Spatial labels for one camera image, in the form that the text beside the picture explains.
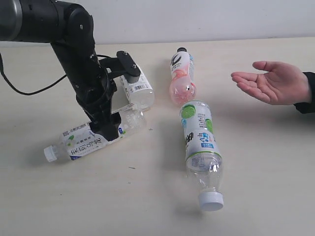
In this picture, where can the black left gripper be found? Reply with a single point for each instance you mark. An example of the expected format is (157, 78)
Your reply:
(93, 82)

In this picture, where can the jasmine oolong tea bottle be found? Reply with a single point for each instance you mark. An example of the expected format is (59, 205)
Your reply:
(81, 140)

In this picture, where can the clear bottle white barcode label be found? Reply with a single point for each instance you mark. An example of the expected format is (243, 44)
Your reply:
(140, 93)

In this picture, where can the pink bottle black cap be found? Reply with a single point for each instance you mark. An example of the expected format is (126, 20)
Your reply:
(182, 88)

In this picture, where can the black sleeved forearm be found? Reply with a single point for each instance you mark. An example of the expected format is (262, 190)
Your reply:
(308, 106)

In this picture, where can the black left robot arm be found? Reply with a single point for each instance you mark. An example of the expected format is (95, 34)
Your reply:
(69, 29)

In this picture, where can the lime label bottle white cap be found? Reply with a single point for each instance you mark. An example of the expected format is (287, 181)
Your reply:
(203, 159)

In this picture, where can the person's open hand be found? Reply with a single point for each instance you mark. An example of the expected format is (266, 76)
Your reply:
(279, 84)

